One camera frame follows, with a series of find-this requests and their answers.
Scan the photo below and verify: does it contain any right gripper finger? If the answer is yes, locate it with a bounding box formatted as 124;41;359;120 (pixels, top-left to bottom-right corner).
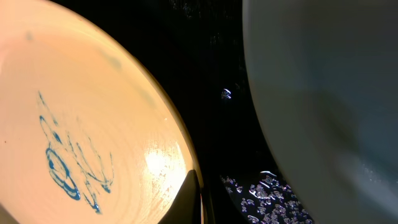
159;170;201;224

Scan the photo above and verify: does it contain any yellow plate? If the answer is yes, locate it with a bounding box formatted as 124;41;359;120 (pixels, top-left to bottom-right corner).
1;1;201;223

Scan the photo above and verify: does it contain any pale green plate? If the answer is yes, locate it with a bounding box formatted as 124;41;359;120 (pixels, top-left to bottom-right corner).
243;0;397;223

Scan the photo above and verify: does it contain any black round tray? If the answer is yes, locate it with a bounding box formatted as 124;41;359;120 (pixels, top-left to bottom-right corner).
62;0;314;223

